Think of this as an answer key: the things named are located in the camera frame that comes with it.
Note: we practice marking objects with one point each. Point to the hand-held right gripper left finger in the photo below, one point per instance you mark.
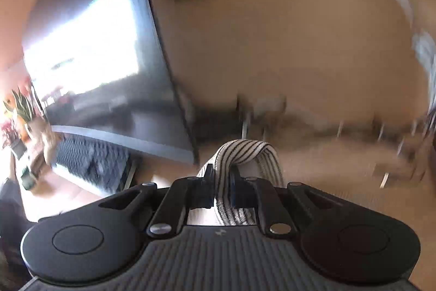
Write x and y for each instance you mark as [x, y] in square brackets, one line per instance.
[204, 190]

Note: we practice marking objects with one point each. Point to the beige striped garment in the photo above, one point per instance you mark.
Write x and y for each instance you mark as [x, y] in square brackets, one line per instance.
[245, 149]

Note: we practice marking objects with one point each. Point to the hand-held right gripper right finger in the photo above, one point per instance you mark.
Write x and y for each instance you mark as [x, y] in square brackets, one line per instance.
[235, 190]

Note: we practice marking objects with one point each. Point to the black computer monitor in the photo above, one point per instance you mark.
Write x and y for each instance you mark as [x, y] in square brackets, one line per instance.
[102, 55]

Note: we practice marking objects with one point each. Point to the black keyboard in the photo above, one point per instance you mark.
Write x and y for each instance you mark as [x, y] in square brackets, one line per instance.
[95, 161]

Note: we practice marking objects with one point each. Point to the potted plant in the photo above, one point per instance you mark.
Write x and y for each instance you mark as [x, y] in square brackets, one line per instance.
[25, 113]

